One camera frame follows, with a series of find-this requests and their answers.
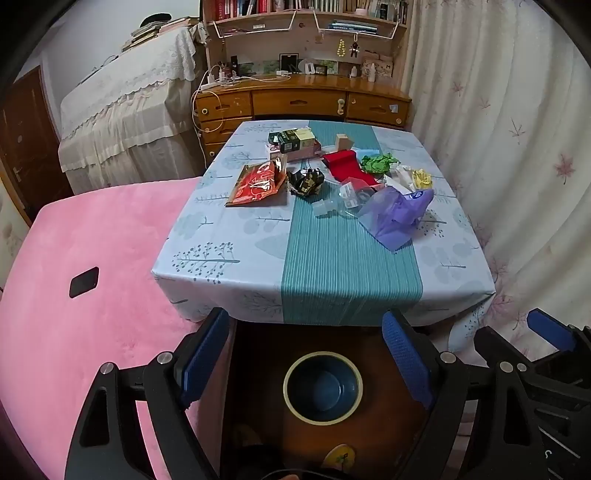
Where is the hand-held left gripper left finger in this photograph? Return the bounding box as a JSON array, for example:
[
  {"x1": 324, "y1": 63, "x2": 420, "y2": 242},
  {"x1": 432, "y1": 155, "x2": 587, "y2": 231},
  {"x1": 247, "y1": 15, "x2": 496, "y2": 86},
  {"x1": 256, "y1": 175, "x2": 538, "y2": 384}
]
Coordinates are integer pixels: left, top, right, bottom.
[{"x1": 64, "y1": 307, "x2": 230, "y2": 480}]

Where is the yellow oval object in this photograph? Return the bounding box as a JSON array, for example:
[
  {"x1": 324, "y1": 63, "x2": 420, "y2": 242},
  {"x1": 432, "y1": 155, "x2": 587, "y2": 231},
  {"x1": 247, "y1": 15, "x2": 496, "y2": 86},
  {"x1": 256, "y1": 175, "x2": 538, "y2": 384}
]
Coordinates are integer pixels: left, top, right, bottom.
[{"x1": 322, "y1": 444, "x2": 357, "y2": 472}]

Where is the red snack packet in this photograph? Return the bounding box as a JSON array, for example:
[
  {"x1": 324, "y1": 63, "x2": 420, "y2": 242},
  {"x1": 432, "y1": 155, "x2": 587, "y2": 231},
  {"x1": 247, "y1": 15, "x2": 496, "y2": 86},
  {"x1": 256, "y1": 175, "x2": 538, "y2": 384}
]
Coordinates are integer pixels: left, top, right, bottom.
[{"x1": 225, "y1": 161, "x2": 288, "y2": 208}]

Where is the black gold wrapper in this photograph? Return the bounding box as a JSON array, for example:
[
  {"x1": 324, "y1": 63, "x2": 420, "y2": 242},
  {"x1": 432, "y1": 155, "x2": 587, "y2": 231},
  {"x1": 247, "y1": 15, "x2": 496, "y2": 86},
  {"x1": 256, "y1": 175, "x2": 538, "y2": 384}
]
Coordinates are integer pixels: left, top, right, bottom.
[{"x1": 286, "y1": 167, "x2": 328, "y2": 198}]

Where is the red cloth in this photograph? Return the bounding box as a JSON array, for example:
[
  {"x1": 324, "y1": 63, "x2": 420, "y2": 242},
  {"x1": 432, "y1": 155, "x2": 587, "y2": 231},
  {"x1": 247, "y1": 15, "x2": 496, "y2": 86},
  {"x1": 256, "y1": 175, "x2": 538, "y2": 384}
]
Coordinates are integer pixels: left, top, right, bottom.
[{"x1": 321, "y1": 150, "x2": 384, "y2": 186}]

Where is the stack of books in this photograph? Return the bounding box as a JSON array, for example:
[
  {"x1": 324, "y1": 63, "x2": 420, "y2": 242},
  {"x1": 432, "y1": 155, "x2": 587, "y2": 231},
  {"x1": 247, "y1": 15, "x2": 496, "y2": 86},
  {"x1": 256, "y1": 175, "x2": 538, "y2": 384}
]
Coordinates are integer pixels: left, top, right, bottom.
[{"x1": 122, "y1": 16, "x2": 201, "y2": 51}]

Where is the brown wooden door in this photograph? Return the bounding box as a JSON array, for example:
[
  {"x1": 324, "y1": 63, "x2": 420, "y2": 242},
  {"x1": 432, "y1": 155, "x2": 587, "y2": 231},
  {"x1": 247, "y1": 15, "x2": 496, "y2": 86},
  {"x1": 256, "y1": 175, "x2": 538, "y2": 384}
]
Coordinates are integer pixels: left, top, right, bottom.
[{"x1": 0, "y1": 65, "x2": 75, "y2": 222}]

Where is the black flat rectangular device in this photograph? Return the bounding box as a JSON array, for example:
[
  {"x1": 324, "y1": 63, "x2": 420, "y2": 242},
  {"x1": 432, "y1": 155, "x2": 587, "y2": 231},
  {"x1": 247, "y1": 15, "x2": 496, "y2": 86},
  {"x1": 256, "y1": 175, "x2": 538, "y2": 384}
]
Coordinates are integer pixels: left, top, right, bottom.
[{"x1": 69, "y1": 267, "x2": 100, "y2": 299}]

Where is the green and yellow carton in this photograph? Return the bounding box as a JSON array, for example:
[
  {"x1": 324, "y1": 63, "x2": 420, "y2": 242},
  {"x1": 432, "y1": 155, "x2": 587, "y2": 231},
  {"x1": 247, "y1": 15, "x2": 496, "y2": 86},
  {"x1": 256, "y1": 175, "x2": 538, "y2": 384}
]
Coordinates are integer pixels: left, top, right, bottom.
[{"x1": 269, "y1": 127, "x2": 317, "y2": 154}]

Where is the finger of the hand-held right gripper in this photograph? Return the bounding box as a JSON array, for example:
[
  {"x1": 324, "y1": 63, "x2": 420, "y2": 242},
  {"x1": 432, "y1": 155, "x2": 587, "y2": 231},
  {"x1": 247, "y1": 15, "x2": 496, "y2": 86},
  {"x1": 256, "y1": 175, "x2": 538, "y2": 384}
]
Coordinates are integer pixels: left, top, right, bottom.
[
  {"x1": 527, "y1": 308, "x2": 591, "y2": 356},
  {"x1": 474, "y1": 325, "x2": 536, "y2": 367}
]

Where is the white crumpled tissue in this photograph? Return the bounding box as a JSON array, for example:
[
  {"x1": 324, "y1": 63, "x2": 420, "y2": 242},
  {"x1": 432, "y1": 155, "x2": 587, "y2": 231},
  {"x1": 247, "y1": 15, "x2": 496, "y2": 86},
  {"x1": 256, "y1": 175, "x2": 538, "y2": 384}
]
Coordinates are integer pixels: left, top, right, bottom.
[{"x1": 383, "y1": 166, "x2": 416, "y2": 192}]

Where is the row of books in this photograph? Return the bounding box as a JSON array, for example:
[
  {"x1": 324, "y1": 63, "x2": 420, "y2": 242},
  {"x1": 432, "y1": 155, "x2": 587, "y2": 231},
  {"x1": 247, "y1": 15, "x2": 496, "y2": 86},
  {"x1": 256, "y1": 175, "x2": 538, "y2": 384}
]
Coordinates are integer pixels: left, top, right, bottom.
[{"x1": 203, "y1": 0, "x2": 409, "y2": 24}]

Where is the wooden desk hutch shelf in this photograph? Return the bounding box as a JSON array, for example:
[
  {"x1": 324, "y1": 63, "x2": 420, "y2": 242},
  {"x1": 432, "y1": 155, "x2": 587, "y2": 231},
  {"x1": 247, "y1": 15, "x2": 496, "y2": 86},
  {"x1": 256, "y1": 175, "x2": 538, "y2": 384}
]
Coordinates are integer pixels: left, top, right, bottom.
[{"x1": 201, "y1": 0, "x2": 411, "y2": 79}]

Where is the cream leaf-print curtain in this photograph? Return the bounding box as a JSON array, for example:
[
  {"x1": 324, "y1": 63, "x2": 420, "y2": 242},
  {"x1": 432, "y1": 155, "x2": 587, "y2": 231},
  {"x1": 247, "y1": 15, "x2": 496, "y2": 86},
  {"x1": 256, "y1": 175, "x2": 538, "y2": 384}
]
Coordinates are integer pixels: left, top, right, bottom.
[{"x1": 402, "y1": 0, "x2": 591, "y2": 365}]

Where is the white charging cable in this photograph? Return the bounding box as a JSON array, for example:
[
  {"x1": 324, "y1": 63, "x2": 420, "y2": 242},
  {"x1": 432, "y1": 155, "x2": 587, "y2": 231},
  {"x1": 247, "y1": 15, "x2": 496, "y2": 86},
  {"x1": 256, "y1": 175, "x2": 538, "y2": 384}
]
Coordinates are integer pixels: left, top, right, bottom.
[{"x1": 191, "y1": 69, "x2": 223, "y2": 139}]

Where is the wooden desk with drawers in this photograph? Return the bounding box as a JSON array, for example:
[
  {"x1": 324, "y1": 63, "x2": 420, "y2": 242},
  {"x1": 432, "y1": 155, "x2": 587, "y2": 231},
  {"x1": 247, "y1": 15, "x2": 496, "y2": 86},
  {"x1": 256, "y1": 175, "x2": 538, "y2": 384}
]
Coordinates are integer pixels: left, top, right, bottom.
[{"x1": 191, "y1": 71, "x2": 413, "y2": 167}]

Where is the green paper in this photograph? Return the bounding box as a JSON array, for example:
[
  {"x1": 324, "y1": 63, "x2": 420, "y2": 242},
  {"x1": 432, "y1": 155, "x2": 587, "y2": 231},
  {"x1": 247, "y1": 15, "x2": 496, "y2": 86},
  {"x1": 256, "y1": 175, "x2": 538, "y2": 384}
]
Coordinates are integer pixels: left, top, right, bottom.
[{"x1": 360, "y1": 154, "x2": 402, "y2": 175}]

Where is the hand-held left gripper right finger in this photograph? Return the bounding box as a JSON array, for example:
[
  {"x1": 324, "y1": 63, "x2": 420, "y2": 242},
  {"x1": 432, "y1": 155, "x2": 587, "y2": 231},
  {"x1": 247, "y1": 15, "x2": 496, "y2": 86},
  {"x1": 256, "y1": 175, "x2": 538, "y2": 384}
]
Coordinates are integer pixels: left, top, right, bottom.
[{"x1": 381, "y1": 310, "x2": 550, "y2": 480}]

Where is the blue bin with yellow rim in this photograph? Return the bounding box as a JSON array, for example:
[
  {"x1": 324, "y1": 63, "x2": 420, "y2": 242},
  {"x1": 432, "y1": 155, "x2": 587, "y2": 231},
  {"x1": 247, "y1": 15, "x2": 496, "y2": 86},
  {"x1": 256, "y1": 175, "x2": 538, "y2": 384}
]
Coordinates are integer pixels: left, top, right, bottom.
[{"x1": 283, "y1": 351, "x2": 363, "y2": 423}]

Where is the cream lace cover cloth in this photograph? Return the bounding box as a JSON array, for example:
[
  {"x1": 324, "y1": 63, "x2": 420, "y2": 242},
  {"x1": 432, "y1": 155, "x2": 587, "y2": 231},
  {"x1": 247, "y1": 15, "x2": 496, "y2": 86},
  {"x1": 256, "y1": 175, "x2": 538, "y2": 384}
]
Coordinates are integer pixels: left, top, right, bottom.
[{"x1": 58, "y1": 25, "x2": 206, "y2": 195}]

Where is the pink fleece blanket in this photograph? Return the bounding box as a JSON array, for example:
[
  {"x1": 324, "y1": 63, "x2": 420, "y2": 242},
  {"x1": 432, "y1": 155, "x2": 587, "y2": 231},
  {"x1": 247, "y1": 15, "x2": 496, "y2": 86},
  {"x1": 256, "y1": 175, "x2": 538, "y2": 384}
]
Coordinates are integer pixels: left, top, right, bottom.
[{"x1": 0, "y1": 176, "x2": 236, "y2": 480}]

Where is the purple plastic bag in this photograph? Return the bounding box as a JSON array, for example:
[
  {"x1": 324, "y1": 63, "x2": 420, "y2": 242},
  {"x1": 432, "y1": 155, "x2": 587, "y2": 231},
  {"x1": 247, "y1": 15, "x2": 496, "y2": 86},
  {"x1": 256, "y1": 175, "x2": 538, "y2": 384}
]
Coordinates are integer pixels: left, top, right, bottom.
[{"x1": 358, "y1": 187, "x2": 435, "y2": 252}]

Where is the pink flat box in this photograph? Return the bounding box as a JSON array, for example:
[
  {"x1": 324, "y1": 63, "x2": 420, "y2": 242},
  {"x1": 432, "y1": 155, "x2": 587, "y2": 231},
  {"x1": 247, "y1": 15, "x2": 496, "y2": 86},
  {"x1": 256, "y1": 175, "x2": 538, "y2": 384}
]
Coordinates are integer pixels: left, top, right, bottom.
[{"x1": 264, "y1": 138, "x2": 324, "y2": 162}]

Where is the clear plastic packaging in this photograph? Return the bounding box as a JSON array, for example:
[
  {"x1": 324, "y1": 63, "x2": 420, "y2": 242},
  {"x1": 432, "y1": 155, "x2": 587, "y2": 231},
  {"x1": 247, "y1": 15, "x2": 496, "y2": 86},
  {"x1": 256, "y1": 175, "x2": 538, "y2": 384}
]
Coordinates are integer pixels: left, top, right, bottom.
[{"x1": 311, "y1": 182, "x2": 384, "y2": 217}]

